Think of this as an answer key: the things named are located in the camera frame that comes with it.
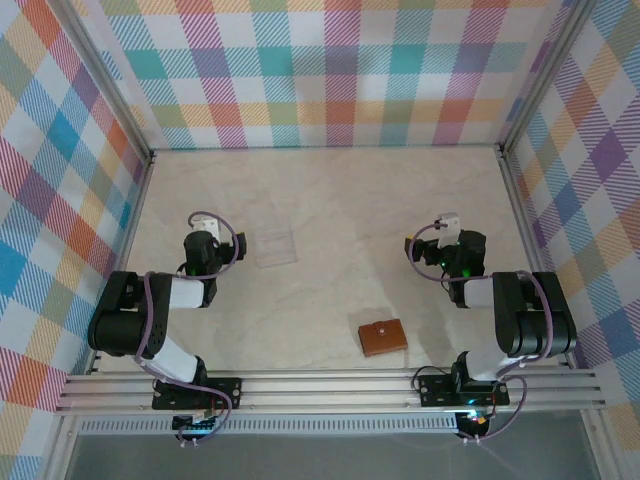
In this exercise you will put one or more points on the clear plastic card sleeve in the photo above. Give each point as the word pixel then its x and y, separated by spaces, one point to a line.
pixel 276 245

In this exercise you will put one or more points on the brown leather card holder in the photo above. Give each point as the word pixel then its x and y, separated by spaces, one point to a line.
pixel 382 339

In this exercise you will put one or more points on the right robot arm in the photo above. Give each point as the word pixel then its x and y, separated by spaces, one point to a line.
pixel 540 320

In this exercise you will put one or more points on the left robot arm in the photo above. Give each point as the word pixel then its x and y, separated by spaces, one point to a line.
pixel 120 325

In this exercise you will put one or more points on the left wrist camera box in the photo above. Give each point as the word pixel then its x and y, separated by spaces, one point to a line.
pixel 209 227

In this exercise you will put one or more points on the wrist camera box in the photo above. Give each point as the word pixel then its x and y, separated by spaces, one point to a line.
pixel 209 227
pixel 448 225

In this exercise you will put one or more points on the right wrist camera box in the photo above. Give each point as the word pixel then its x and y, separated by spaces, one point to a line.
pixel 448 225

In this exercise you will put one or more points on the aluminium table edge rail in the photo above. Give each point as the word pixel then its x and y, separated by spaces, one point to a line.
pixel 525 225
pixel 132 225

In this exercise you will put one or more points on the thin aluminium back rail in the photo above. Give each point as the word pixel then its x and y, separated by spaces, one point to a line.
pixel 325 148

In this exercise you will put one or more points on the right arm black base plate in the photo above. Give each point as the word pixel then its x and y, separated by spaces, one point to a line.
pixel 435 390

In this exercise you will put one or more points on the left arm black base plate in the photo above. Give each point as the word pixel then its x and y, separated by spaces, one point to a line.
pixel 225 392

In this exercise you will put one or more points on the wide aluminium mounting rail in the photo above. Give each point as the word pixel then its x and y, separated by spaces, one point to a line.
pixel 325 392

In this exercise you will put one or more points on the aluminium frame post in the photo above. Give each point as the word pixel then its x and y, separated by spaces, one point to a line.
pixel 545 80
pixel 105 85

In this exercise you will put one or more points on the short aluminium frame leg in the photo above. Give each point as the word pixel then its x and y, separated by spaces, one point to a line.
pixel 57 450
pixel 600 450

